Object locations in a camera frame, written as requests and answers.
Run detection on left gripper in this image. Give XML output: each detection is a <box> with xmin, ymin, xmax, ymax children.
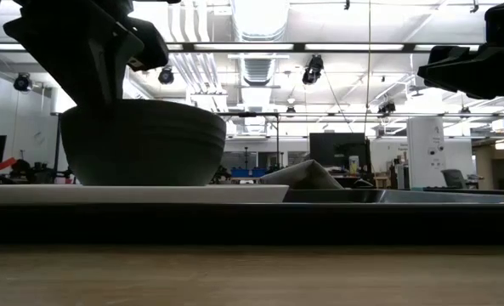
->
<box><xmin>3</xmin><ymin>0</ymin><xmax>144</xmax><ymax>105</ymax></box>

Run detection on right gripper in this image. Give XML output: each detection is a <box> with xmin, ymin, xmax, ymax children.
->
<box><xmin>416</xmin><ymin>42</ymin><xmax>504</xmax><ymax>107</ymax></box>

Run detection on black bowl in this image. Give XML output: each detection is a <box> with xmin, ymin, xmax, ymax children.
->
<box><xmin>59</xmin><ymin>99</ymin><xmax>228</xmax><ymax>187</ymax></box>

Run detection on white round plate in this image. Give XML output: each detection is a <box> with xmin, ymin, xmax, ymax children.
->
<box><xmin>0</xmin><ymin>184</ymin><xmax>290</xmax><ymax>205</ymax></box>

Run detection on grey cloth napkin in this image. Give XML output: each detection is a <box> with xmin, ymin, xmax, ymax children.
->
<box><xmin>259</xmin><ymin>159</ymin><xmax>345</xmax><ymax>190</ymax></box>

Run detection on black ceiling spotlight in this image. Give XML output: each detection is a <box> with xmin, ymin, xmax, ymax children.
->
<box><xmin>301</xmin><ymin>54</ymin><xmax>326</xmax><ymax>86</ymax></box>
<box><xmin>13</xmin><ymin>71</ymin><xmax>34</xmax><ymax>94</ymax></box>
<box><xmin>157</xmin><ymin>66</ymin><xmax>176</xmax><ymax>86</ymax></box>

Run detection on black tripod pole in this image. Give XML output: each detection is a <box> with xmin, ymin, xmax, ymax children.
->
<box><xmin>53</xmin><ymin>111</ymin><xmax>64</xmax><ymax>180</ymax></box>

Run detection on white column with signs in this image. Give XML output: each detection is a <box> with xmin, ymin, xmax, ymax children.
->
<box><xmin>406</xmin><ymin>116</ymin><xmax>447</xmax><ymax>190</ymax></box>

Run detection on grey office chair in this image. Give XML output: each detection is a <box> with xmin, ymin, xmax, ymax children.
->
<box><xmin>441</xmin><ymin>168</ymin><xmax>468</xmax><ymax>190</ymax></box>

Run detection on black computer monitor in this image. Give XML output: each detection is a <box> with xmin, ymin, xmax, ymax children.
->
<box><xmin>309</xmin><ymin>132</ymin><xmax>372</xmax><ymax>169</ymax></box>

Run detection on black bar with light strips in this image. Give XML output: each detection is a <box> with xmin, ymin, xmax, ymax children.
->
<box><xmin>0</xmin><ymin>41</ymin><xmax>504</xmax><ymax>54</ymax></box>

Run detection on blue storage bin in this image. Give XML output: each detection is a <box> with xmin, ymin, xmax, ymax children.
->
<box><xmin>230</xmin><ymin>167</ymin><xmax>270</xmax><ymax>179</ymax></box>

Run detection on black T-shaped stand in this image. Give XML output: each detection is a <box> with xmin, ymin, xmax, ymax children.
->
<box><xmin>216</xmin><ymin>110</ymin><xmax>281</xmax><ymax>169</ymax></box>

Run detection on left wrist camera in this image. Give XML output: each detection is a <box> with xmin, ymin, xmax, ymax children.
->
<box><xmin>126</xmin><ymin>16</ymin><xmax>170</xmax><ymax>72</ymax></box>

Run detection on thin hanging cable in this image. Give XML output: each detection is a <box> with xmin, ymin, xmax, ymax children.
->
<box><xmin>366</xmin><ymin>0</ymin><xmax>372</xmax><ymax>135</ymax></box>

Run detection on red strap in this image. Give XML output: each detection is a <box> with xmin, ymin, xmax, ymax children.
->
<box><xmin>0</xmin><ymin>156</ymin><xmax>19</xmax><ymax>173</ymax></box>

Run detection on silver ventilation duct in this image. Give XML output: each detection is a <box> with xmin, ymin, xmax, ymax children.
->
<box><xmin>228</xmin><ymin>0</ymin><xmax>293</xmax><ymax>88</ymax></box>

